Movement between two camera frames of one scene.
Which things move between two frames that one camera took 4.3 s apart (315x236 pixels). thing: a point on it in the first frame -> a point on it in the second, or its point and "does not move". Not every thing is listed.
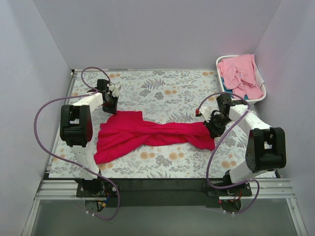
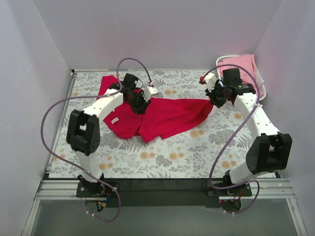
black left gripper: [110, 105] -> [139, 106]
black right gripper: [214, 128] -> [215, 98]
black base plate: [161, 192] does not move
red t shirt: [127, 132] -> [160, 119]
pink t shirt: [239, 73] does not move
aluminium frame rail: [272, 189] does not move
